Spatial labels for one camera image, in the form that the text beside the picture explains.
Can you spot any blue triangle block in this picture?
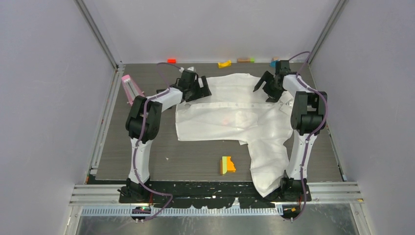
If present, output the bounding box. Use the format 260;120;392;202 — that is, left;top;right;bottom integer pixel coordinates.
269;57;279;68

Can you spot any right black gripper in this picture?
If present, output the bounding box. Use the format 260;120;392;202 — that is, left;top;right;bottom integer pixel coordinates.
254;71;285;103

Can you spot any tan and green block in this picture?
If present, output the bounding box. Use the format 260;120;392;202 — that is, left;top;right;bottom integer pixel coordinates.
237;57;255;63

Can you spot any pink metronome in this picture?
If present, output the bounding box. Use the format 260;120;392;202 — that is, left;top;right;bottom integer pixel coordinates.
121;75;145;106

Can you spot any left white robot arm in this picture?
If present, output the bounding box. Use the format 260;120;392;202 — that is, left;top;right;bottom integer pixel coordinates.
119;70;212;203

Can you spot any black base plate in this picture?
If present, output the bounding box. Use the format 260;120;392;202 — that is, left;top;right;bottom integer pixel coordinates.
118;181;312;209

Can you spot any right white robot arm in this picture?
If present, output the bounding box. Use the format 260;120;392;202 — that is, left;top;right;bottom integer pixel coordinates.
254;60;328;203

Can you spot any yellow arch block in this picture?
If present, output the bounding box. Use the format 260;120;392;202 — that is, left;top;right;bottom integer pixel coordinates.
217;60;232;69

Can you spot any white shirt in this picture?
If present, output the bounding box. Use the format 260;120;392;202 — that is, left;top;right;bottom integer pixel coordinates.
175;73;294;197

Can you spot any orange yellow block pile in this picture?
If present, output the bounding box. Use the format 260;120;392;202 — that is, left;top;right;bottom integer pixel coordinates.
220;156;236;175

